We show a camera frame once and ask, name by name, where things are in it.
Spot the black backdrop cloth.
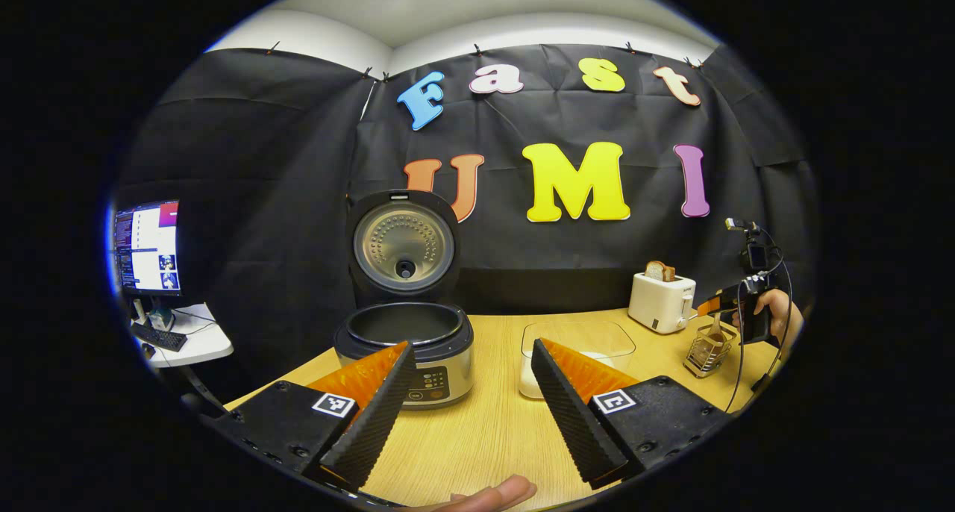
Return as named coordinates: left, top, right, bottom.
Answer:
left=112, top=44, right=819, bottom=393

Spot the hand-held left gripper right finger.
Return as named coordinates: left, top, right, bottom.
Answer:
left=531, top=338, right=736, bottom=490

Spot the white side table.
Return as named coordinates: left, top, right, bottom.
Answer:
left=131, top=303, right=234, bottom=369

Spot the wire chopstick holder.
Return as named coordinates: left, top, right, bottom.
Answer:
left=684, top=324, right=738, bottom=379

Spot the clear box of white rice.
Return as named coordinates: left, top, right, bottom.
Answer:
left=519, top=322, right=636, bottom=401

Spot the white toaster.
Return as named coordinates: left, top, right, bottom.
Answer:
left=628, top=272, right=698, bottom=335

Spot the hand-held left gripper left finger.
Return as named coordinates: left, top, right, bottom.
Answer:
left=201, top=340, right=417, bottom=492

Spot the black keyboard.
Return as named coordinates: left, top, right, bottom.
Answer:
left=131, top=322, right=188, bottom=352

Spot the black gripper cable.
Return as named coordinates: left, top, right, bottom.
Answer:
left=725, top=232, right=793, bottom=414

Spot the dark grey rice cooker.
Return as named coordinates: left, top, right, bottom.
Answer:
left=334, top=190, right=475, bottom=410

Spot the computer monitor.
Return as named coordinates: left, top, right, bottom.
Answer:
left=113, top=201, right=182, bottom=298

